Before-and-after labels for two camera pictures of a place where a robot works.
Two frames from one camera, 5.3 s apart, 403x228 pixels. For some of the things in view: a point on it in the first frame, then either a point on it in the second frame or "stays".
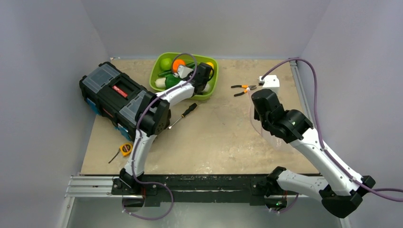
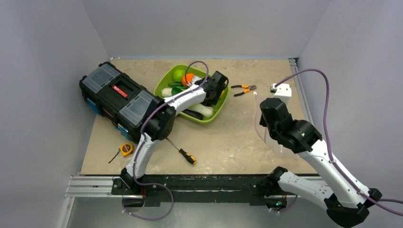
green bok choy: (171, 80) -> (204, 110)
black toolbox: (114, 95) stays
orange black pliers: (246, 86) stays
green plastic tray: (164, 69) -> (173, 78)
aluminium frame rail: (90, 186) stays
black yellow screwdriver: (190, 109) -> (191, 158)
